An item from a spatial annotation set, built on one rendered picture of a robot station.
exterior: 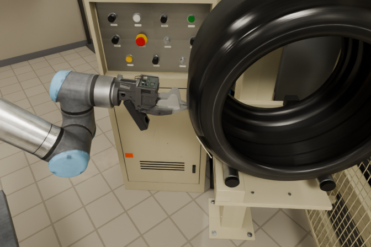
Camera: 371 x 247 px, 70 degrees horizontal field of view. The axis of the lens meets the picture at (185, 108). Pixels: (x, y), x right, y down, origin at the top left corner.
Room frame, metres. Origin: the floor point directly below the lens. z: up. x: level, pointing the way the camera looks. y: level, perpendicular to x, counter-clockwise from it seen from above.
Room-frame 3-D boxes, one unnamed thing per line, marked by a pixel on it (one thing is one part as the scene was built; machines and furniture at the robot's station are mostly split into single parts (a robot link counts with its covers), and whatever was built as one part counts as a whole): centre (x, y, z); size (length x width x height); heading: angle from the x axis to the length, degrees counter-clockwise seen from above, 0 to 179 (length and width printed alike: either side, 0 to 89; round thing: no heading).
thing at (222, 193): (0.68, -0.15, 0.83); 0.36 x 0.09 x 0.06; 177
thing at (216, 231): (0.93, -0.28, 0.01); 0.27 x 0.27 x 0.02; 87
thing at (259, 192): (0.67, -0.29, 0.80); 0.37 x 0.36 x 0.02; 87
